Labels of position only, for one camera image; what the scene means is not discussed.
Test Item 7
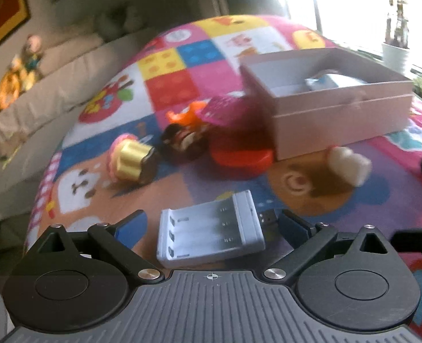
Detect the grey plush toy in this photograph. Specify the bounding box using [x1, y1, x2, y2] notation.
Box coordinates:
[94, 4, 148, 42]

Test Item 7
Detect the pink plastic basket scoop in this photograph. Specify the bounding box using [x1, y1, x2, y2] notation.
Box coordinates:
[201, 95, 264, 131]

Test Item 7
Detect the colourful cartoon play mat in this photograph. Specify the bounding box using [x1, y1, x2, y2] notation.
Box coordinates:
[24, 14, 422, 340]

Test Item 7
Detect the gold pink cupcake toy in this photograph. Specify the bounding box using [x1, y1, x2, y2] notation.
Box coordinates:
[106, 133, 160, 185]

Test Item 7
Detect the orange plastic cup toy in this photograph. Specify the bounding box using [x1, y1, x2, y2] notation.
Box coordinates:
[165, 101, 208, 128]

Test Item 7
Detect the orange yellow plush toy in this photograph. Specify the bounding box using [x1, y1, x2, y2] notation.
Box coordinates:
[0, 35, 44, 112]

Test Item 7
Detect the white battery charger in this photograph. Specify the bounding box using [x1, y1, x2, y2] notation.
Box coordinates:
[156, 190, 265, 270]

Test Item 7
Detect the black red doll figure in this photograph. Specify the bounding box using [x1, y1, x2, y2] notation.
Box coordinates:
[161, 123, 208, 160]

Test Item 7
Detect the white blue packet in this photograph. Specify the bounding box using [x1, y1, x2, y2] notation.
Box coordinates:
[305, 70, 367, 91]

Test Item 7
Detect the white plant pot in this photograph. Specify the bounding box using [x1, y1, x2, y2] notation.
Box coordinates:
[382, 43, 411, 74]

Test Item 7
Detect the red plastic plate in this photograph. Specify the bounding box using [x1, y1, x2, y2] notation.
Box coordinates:
[209, 130, 274, 180]

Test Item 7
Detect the pink cardboard box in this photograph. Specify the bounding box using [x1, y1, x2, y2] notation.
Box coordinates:
[240, 47, 413, 160]

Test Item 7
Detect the white cream toy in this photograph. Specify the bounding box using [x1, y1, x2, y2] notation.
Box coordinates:
[326, 146, 372, 188]

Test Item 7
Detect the beige sofa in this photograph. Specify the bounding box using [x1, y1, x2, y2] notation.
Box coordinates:
[0, 16, 156, 222]

